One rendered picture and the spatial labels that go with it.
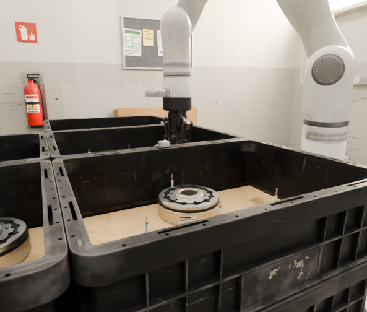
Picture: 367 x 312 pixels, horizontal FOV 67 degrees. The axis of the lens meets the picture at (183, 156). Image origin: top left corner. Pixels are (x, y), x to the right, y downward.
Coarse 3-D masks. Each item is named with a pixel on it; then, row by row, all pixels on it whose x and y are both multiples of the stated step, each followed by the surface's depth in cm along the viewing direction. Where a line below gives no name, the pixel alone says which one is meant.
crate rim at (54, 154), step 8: (104, 128) 76; (112, 128) 76; (120, 128) 76; (128, 128) 77; (136, 128) 78; (144, 128) 80; (200, 128) 77; (208, 128) 76; (48, 136) 63; (232, 136) 65; (240, 136) 63; (48, 144) 54; (176, 144) 54; (184, 144) 54; (56, 152) 47; (96, 152) 48; (104, 152) 47
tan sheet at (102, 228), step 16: (224, 192) 57; (240, 192) 57; (256, 192) 57; (144, 208) 49; (224, 208) 49; (240, 208) 49; (96, 224) 43; (112, 224) 43; (128, 224) 43; (144, 224) 43; (160, 224) 43; (96, 240) 39; (112, 240) 39
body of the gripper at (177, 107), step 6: (168, 102) 69; (174, 102) 68; (180, 102) 68; (186, 102) 69; (168, 108) 69; (174, 108) 69; (180, 108) 69; (186, 108) 69; (168, 114) 75; (174, 114) 72; (180, 114) 69; (186, 114) 70; (180, 120) 69; (180, 126) 70
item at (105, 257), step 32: (64, 160) 43; (320, 160) 45; (64, 192) 29; (320, 192) 29; (352, 192) 30; (64, 224) 23; (192, 224) 23; (224, 224) 23; (256, 224) 25; (288, 224) 27; (96, 256) 18; (128, 256) 19; (160, 256) 21; (192, 256) 22
